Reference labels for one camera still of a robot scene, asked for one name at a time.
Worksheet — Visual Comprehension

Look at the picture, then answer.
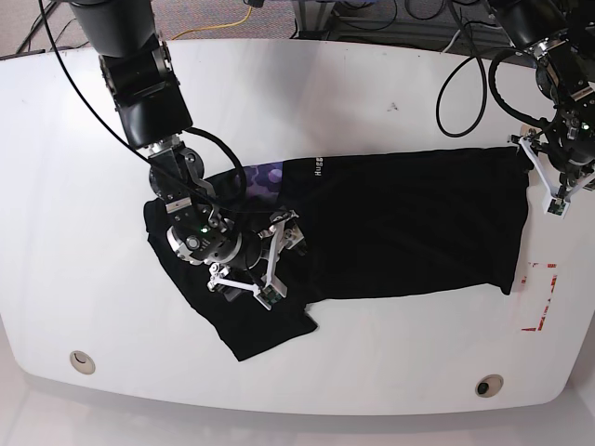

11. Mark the black t-shirt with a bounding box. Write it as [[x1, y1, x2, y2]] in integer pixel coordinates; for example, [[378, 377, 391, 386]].
[[143, 147, 529, 361]]

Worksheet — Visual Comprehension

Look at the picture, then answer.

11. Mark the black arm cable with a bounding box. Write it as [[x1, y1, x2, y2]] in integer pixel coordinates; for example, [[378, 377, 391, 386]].
[[435, 0, 517, 138]]

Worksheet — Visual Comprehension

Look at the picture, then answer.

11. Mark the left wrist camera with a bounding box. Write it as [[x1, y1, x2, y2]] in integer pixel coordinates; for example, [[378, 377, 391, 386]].
[[543, 195, 570, 218]]

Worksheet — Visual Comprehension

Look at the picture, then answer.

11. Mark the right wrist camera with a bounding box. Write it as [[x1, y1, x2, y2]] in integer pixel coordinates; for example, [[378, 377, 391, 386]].
[[255, 285, 284, 310]]

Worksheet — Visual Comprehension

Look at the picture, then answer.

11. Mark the red tape rectangle marking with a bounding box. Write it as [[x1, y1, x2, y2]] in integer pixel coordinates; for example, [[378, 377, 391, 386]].
[[516, 262, 558, 333]]

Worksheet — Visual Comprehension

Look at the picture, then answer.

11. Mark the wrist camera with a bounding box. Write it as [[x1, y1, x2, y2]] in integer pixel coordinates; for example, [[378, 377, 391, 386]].
[[543, 195, 570, 218], [255, 285, 284, 310]]

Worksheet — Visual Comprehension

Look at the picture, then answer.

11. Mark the left table cable grommet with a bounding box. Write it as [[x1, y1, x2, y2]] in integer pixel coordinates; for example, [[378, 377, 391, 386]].
[[69, 350, 96, 375]]

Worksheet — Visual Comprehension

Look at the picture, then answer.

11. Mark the yellow cable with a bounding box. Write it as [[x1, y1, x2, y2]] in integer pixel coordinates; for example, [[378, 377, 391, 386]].
[[171, 4, 255, 42]]

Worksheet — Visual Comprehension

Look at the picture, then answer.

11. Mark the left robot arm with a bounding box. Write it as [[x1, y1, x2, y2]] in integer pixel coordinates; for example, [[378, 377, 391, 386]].
[[486, 1, 594, 216]]

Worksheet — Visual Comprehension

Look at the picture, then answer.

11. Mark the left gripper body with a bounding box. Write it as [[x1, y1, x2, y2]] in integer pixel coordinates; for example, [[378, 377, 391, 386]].
[[508, 133, 594, 204]]

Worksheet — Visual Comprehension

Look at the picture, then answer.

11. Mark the right table cable grommet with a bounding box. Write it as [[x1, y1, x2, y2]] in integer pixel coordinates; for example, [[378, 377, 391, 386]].
[[475, 374, 504, 399]]

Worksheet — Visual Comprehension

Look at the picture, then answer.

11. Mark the white cable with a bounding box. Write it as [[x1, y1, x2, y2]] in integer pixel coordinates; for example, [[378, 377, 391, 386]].
[[441, 20, 466, 55]]

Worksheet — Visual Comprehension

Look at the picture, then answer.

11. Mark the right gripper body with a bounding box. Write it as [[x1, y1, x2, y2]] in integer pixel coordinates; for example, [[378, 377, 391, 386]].
[[206, 210, 305, 297]]

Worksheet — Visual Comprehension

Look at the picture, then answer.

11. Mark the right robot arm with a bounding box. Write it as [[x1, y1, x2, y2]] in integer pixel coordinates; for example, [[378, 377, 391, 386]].
[[70, 1, 304, 308]]

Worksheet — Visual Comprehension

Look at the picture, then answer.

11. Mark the table cable grommet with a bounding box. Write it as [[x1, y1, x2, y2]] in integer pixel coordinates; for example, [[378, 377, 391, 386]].
[[69, 350, 96, 375], [475, 374, 504, 399]]

